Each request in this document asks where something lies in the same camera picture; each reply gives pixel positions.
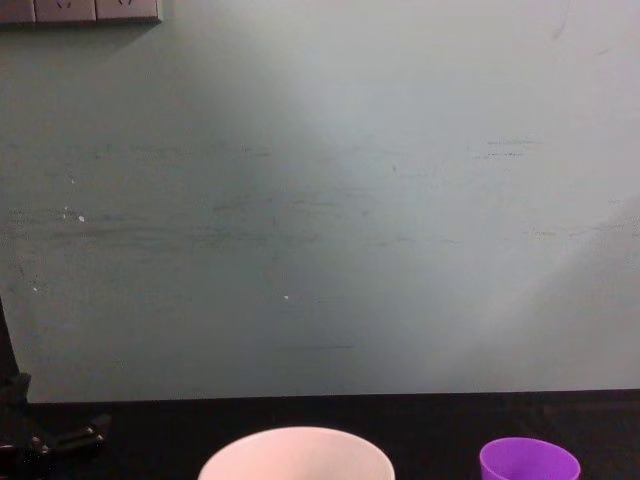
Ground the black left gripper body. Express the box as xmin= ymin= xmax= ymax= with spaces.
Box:
xmin=0 ymin=372 xmax=50 ymax=474

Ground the white cup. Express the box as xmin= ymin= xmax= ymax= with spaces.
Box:
xmin=197 ymin=425 xmax=396 ymax=480

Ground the purple plastic cup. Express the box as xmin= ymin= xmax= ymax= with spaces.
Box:
xmin=479 ymin=436 xmax=582 ymax=480

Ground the grey wall socket plate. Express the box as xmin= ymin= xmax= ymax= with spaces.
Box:
xmin=0 ymin=0 xmax=37 ymax=25
xmin=34 ymin=0 xmax=98 ymax=23
xmin=94 ymin=0 xmax=164 ymax=23

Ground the black table cloth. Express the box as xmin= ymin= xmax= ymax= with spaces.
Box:
xmin=0 ymin=388 xmax=640 ymax=480

